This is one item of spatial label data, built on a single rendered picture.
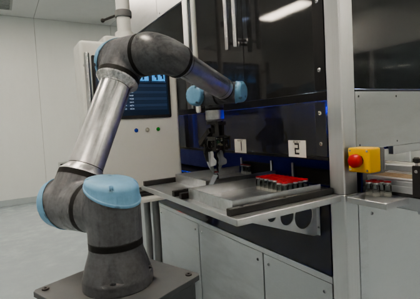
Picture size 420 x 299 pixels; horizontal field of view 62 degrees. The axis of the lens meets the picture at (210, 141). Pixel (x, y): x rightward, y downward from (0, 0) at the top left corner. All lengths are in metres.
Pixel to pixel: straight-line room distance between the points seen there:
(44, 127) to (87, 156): 5.43
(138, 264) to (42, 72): 5.73
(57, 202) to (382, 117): 1.02
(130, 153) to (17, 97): 4.61
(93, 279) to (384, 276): 0.99
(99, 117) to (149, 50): 0.21
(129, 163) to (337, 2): 1.19
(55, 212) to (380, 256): 1.03
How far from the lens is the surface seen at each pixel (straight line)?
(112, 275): 0.78
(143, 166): 1.84
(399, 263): 1.48
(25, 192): 6.35
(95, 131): 0.90
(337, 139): 1.16
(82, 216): 0.78
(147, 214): 1.99
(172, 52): 0.94
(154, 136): 1.85
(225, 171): 1.65
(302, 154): 1.26
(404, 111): 1.42
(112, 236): 0.75
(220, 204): 1.01
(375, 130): 1.28
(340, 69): 1.15
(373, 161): 1.10
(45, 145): 6.30
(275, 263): 1.49
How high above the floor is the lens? 1.13
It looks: 3 degrees down
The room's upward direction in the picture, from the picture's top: 3 degrees counter-clockwise
